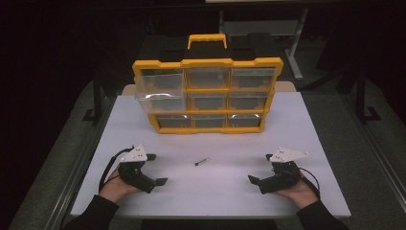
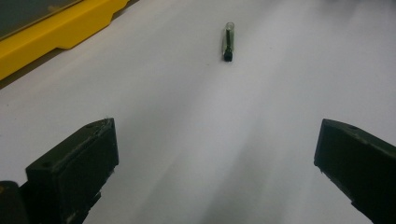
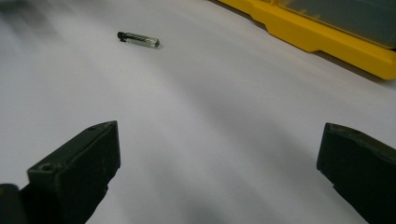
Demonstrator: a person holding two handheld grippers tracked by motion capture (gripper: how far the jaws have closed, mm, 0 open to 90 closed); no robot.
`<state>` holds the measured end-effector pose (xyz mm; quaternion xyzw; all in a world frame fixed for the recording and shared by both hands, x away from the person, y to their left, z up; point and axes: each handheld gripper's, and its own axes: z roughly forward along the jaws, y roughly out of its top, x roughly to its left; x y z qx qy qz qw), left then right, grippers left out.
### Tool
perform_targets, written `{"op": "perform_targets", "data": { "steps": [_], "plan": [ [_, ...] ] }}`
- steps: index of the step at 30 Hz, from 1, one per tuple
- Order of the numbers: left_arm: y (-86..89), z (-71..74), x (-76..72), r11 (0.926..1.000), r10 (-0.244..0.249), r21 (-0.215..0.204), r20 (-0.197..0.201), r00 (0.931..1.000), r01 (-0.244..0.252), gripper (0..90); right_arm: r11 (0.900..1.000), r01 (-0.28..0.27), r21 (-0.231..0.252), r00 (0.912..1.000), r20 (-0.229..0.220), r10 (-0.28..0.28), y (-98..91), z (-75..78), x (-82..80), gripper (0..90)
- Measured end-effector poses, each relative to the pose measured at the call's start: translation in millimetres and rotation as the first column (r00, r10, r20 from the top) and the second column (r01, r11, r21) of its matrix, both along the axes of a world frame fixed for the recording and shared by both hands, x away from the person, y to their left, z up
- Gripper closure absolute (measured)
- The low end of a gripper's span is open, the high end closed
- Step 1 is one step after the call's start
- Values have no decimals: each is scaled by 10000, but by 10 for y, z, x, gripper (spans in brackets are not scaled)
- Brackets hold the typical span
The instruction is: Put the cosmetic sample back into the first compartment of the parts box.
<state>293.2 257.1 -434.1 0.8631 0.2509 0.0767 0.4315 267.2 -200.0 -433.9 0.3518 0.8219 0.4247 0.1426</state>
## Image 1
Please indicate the person's left hand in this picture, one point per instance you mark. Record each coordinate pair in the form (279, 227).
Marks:
(115, 188)

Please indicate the white metal desk frame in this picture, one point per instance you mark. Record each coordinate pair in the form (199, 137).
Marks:
(295, 54)

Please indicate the clear plastic drawer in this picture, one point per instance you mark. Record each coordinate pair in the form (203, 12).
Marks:
(161, 92)

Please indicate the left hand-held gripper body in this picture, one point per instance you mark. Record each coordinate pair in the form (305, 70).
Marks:
(134, 174)

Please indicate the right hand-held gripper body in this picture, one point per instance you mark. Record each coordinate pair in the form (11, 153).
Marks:
(282, 175)

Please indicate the person's right hand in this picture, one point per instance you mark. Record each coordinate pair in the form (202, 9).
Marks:
(300, 193)

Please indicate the black metal stand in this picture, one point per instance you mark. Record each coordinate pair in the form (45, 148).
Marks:
(362, 99)
(97, 102)

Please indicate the grid of clear storage bins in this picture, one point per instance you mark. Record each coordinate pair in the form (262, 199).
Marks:
(245, 80)

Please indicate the yellow black organizer cabinet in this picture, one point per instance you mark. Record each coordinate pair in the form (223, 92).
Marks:
(207, 62)

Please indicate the aluminium frame rail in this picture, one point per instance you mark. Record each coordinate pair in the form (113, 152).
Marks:
(376, 150)
(81, 166)

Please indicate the small black screw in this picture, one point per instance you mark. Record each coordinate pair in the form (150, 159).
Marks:
(201, 161)

